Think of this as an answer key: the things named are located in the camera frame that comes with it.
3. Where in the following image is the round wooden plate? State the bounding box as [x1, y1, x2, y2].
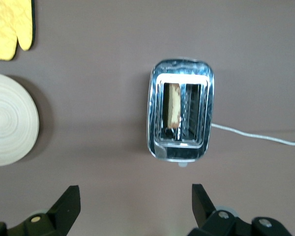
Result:
[0, 72, 40, 167]

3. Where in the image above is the brown table cover sheet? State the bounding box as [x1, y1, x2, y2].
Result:
[0, 0, 295, 236]

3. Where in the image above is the silver and beige toaster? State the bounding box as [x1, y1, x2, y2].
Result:
[147, 58, 215, 168]

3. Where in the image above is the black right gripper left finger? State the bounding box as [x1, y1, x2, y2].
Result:
[0, 185, 81, 236]

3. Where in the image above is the yellow quilted oven mitt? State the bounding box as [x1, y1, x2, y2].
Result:
[0, 0, 36, 61]

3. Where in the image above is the brown toast slice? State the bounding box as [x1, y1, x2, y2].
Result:
[165, 83, 182, 129]

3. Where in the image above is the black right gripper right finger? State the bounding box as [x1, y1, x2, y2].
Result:
[186, 183, 293, 236]

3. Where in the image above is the white toaster power cord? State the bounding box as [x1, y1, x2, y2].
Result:
[210, 122, 295, 147]

